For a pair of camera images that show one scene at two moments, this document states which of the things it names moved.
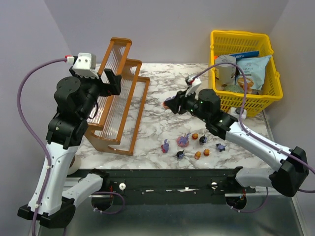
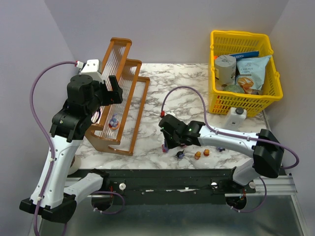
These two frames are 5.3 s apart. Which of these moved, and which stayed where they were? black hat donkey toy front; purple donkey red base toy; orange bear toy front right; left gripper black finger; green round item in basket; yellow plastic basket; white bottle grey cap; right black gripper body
Moved: left gripper black finger; right black gripper body
Stayed: orange bear toy front right; yellow plastic basket; black hat donkey toy front; green round item in basket; purple donkey red base toy; white bottle grey cap
